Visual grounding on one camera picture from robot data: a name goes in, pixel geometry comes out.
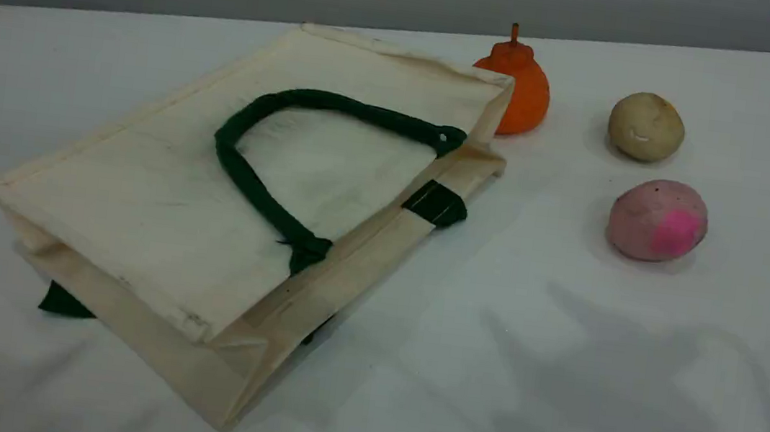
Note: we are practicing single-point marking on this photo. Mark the orange fruit toy with stem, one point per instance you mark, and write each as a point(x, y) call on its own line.
point(528, 102)

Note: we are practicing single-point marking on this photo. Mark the beige round potato toy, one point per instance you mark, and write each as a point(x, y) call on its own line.
point(645, 126)

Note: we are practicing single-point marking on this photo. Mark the pink round fruit toy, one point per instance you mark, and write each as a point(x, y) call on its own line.
point(645, 220)

